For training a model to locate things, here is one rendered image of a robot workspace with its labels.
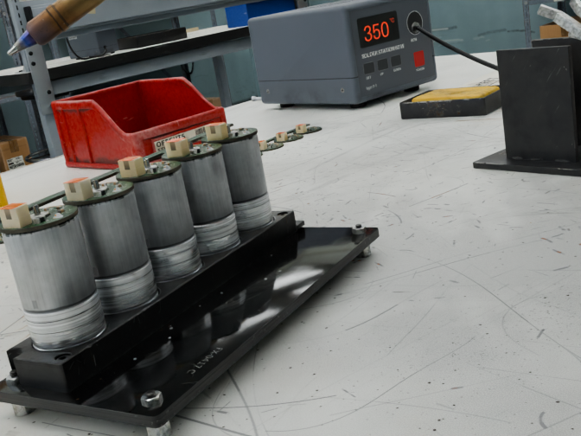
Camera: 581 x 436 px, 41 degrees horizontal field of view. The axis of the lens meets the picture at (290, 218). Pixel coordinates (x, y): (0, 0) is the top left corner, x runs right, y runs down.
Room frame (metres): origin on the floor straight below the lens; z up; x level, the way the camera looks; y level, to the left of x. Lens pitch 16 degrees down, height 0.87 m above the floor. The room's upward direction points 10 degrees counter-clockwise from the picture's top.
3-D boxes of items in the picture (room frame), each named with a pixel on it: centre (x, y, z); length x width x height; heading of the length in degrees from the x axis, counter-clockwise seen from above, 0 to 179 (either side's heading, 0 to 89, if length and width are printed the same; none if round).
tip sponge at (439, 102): (0.64, -0.15, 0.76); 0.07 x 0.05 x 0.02; 51
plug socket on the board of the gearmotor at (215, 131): (0.33, 0.02, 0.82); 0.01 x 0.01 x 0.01; 58
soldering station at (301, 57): (0.82, -0.08, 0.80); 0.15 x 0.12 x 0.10; 36
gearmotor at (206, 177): (0.32, 0.03, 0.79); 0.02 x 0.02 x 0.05
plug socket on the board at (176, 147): (0.31, 0.04, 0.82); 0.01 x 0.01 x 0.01; 58
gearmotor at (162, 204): (0.29, 0.05, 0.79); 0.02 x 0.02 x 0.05
